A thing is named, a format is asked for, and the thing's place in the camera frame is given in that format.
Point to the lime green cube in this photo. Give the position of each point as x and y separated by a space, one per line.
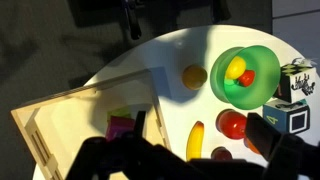
119 112

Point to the yellow-orange round fruit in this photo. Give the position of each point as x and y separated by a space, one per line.
194 77

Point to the yellow banana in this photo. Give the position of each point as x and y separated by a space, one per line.
195 140

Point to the light wooden tray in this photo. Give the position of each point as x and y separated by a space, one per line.
66 123

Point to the yellow lemon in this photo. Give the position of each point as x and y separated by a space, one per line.
235 67

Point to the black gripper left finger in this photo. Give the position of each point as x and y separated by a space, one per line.
140 123

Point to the red strawberry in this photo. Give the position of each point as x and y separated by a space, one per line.
247 78

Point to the magenta cube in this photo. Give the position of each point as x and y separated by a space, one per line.
120 128

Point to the black-and-white zebra print cube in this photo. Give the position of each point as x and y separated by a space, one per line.
296 83

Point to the black bar clamp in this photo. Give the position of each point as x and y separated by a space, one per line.
132 20

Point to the red apple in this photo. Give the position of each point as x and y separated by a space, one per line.
231 125

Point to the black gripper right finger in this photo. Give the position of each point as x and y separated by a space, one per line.
261 135

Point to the dark purple plum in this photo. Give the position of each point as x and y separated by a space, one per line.
221 154

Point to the green translucent bowl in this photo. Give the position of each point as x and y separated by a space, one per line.
263 83

